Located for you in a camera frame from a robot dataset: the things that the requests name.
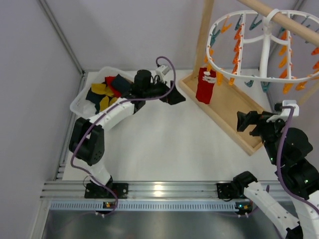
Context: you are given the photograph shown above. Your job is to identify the white round clip hanger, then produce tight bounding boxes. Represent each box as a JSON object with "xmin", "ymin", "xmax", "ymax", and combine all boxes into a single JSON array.
[{"xmin": 204, "ymin": 9, "xmax": 319, "ymax": 94}]

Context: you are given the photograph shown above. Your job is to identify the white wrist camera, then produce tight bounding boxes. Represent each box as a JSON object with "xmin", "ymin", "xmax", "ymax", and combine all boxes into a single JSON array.
[
  {"xmin": 266, "ymin": 100, "xmax": 300, "ymax": 122},
  {"xmin": 155, "ymin": 65, "xmax": 170, "ymax": 82}
]

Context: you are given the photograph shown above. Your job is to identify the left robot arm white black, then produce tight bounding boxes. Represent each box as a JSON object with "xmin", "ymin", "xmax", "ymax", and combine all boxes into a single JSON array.
[{"xmin": 69, "ymin": 69, "xmax": 185, "ymax": 190}]

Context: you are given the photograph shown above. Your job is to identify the aluminium rail base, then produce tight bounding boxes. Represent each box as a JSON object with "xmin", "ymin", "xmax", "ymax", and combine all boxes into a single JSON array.
[{"xmin": 40, "ymin": 181, "xmax": 250, "ymax": 212}]

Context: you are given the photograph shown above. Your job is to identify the white plastic basket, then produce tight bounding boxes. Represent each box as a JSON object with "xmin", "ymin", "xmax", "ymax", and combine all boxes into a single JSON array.
[{"xmin": 70, "ymin": 66, "xmax": 134, "ymax": 119}]

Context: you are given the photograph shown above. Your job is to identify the red thin sock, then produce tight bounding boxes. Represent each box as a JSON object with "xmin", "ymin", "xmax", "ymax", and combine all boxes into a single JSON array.
[{"xmin": 196, "ymin": 67, "xmax": 216, "ymax": 104}]

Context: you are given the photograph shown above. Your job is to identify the white sock in basket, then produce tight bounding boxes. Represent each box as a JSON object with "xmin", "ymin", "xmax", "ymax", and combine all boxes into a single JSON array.
[{"xmin": 83, "ymin": 102, "xmax": 96, "ymax": 118}]

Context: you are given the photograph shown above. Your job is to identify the navy patterned sock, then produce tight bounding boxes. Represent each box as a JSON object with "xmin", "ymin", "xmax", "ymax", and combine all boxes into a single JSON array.
[{"xmin": 86, "ymin": 89, "xmax": 103, "ymax": 104}]

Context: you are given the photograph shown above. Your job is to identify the mustard yellow sock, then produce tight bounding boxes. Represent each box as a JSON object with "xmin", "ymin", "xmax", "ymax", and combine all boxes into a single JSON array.
[
  {"xmin": 91, "ymin": 83, "xmax": 114, "ymax": 97},
  {"xmin": 99, "ymin": 96, "xmax": 118, "ymax": 112}
]

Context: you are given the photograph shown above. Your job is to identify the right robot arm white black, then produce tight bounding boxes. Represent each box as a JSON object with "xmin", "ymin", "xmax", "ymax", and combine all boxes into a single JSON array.
[{"xmin": 227, "ymin": 105, "xmax": 319, "ymax": 239}]

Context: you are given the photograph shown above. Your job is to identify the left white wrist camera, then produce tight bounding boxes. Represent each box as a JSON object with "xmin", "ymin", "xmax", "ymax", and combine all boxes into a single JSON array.
[{"xmin": 155, "ymin": 65, "xmax": 170, "ymax": 82}]

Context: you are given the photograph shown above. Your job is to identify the dark navy sock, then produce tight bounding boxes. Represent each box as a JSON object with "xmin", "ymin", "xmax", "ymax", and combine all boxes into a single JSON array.
[{"xmin": 111, "ymin": 74, "xmax": 132, "ymax": 95}]

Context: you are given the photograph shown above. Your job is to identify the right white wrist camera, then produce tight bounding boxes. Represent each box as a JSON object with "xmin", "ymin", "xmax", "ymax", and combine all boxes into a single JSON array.
[{"xmin": 266, "ymin": 100, "xmax": 300, "ymax": 122}]

